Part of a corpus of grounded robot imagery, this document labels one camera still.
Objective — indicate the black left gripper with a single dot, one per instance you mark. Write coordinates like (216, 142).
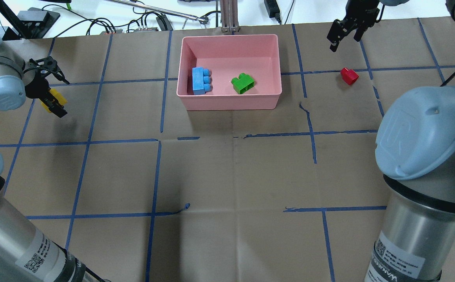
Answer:
(35, 88)

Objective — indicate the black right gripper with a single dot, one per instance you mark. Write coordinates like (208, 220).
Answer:
(360, 11)

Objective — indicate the yellow toy block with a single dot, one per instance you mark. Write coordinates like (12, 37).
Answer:
(53, 102)

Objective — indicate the red toy block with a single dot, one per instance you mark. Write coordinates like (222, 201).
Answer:
(349, 76)

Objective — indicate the green toy block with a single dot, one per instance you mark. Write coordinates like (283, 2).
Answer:
(242, 83)

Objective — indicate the blue toy block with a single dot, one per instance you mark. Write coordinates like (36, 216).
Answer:
(201, 80)

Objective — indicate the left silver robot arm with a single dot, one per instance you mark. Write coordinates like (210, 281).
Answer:
(26, 253)

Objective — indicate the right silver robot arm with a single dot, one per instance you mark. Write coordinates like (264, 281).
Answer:
(415, 150)

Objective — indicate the pink plastic box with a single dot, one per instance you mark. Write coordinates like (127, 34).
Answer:
(227, 56)

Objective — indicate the black tripod stand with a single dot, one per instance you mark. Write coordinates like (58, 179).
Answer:
(33, 23)

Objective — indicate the black power adapter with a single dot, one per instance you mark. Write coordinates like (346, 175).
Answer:
(273, 10)

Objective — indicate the silver metal rod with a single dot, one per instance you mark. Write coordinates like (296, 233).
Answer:
(201, 19)

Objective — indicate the brown paper table cover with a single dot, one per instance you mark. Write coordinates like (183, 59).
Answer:
(142, 190)

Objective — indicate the aluminium frame post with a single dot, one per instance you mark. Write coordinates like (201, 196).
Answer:
(229, 16)

